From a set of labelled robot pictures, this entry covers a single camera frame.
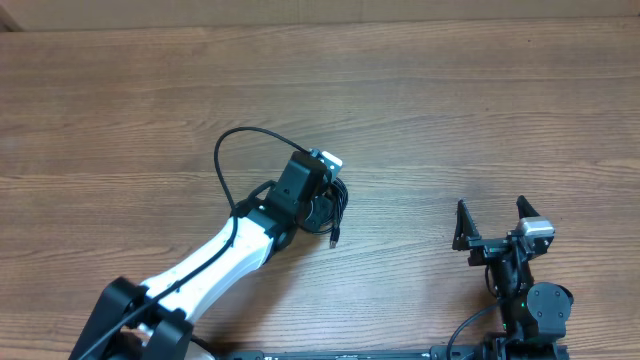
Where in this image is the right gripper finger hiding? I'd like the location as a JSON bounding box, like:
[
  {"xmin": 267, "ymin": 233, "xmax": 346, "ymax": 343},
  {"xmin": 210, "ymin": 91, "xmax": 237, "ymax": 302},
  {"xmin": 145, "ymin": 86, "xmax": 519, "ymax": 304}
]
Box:
[
  {"xmin": 516, "ymin": 195, "xmax": 540, "ymax": 219},
  {"xmin": 452, "ymin": 199, "xmax": 481, "ymax": 251}
]

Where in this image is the black USB cable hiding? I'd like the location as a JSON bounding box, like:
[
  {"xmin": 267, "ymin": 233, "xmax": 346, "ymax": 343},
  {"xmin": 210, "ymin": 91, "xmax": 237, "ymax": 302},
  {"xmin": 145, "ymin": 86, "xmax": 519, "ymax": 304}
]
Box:
[{"xmin": 298, "ymin": 177, "xmax": 350, "ymax": 250}]

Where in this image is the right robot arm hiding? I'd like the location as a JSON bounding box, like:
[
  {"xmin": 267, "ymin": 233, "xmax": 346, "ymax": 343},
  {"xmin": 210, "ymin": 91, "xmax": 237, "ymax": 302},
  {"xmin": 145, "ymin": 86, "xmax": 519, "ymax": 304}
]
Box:
[{"xmin": 445, "ymin": 196, "xmax": 574, "ymax": 360}]

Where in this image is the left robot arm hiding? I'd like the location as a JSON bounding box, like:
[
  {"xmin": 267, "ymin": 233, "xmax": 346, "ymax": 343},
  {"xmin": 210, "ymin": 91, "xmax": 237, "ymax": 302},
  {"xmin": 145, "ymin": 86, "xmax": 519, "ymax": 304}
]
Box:
[{"xmin": 71, "ymin": 149, "xmax": 343, "ymax": 359}]

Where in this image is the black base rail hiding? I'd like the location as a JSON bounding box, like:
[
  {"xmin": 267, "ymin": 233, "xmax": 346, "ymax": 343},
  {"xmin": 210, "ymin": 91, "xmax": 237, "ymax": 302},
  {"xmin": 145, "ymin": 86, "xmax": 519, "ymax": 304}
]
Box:
[{"xmin": 213, "ymin": 345, "xmax": 491, "ymax": 360}]

